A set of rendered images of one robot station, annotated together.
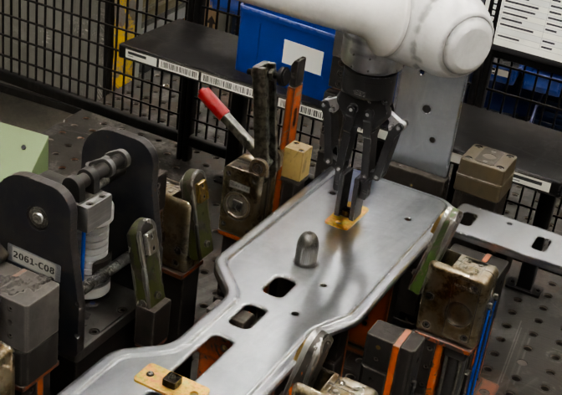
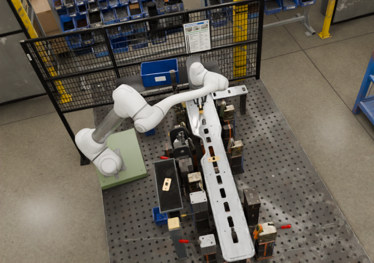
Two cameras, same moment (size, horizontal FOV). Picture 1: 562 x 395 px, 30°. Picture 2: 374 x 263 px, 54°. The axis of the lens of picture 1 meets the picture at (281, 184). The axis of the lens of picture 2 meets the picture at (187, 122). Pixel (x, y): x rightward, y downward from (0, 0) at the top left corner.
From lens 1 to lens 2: 1.62 m
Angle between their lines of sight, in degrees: 30
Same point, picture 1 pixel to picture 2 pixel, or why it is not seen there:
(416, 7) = (217, 84)
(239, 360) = (216, 147)
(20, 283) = (186, 161)
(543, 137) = (208, 65)
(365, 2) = (210, 88)
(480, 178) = not seen: hidden behind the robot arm
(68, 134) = (99, 114)
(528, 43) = (197, 49)
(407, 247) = (213, 108)
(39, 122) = (32, 101)
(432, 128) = not seen: hidden behind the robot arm
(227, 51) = (136, 82)
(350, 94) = not seen: hidden behind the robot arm
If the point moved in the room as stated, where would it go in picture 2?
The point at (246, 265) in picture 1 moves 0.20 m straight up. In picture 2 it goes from (197, 131) to (195, 112)
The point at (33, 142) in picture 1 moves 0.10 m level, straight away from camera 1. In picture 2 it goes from (132, 131) to (123, 125)
